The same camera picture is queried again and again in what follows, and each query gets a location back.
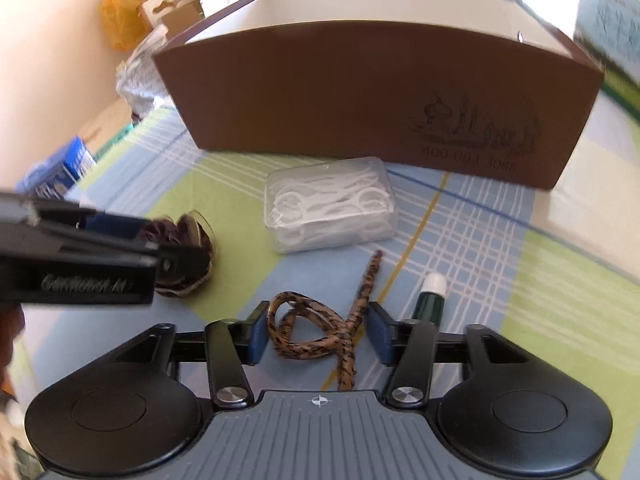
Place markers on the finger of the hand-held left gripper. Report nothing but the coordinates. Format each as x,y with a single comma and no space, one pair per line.
180,265
115,226

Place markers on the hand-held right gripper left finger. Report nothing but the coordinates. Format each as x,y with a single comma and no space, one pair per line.
257,332

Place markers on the cardboard box with hang hole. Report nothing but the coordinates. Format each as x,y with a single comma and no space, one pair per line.
165,5

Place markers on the leopard print hair band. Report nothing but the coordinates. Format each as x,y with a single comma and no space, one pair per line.
361,300

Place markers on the purple velvet scrunchie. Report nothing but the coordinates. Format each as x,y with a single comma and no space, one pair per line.
160,232

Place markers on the brown cardboard box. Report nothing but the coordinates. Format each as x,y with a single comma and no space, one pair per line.
325,90

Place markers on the clear floss pick box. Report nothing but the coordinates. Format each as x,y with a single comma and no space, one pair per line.
330,205

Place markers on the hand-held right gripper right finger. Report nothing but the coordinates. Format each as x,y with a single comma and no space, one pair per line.
377,332

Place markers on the yellow plastic bag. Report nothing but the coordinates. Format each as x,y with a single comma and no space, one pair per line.
127,5

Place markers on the dark green small bottle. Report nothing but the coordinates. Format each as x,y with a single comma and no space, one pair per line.
429,305

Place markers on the milk carton box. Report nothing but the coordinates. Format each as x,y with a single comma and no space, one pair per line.
615,25

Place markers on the plaid tablecloth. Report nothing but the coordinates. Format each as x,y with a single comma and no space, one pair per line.
475,260

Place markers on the blue and white box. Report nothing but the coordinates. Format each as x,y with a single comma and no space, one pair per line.
60,167

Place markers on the white plastic bag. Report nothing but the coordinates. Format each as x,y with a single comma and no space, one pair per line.
142,75

